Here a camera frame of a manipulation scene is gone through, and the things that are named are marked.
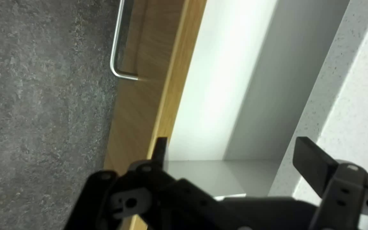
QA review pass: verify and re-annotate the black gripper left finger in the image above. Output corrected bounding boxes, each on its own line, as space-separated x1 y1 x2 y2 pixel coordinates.
63 137 218 230

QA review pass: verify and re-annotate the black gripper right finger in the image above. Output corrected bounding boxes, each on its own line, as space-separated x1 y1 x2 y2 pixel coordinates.
292 137 368 230

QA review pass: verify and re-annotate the white wooden-front drawer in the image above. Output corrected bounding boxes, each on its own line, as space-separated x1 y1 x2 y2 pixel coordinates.
104 0 368 197

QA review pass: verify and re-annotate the metal drawer handle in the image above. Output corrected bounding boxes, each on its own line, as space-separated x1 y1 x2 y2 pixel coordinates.
108 0 138 81

